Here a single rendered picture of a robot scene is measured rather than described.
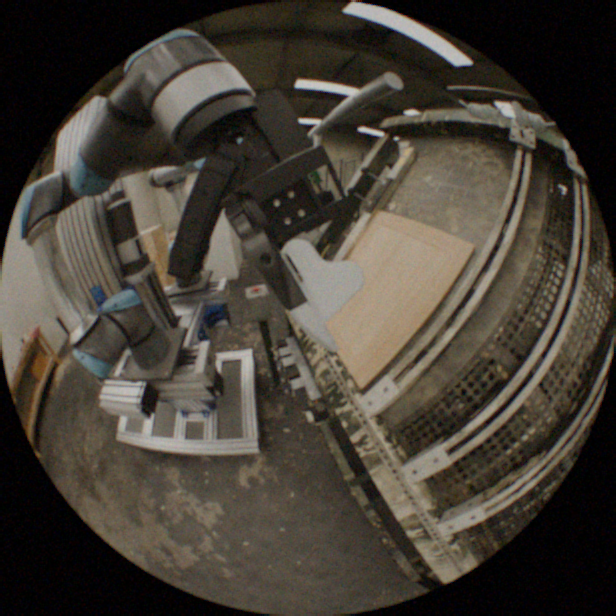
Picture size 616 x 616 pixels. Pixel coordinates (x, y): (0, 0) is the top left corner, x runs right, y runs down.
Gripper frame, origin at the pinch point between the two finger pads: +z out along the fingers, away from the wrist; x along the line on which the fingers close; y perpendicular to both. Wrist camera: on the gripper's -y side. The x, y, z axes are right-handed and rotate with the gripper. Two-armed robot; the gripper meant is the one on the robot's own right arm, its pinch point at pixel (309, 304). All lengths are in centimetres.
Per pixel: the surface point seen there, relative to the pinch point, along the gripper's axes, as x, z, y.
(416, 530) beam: -47, 51, -4
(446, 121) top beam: 42, -16, 85
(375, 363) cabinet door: 9.3, 41.5, 5.6
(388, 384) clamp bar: -0.5, 36.7, 5.6
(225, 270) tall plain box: 274, 60, -125
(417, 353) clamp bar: 0.8, 31.2, 15.5
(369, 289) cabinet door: 31.2, 32.3, 17.1
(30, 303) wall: 136, -233, -453
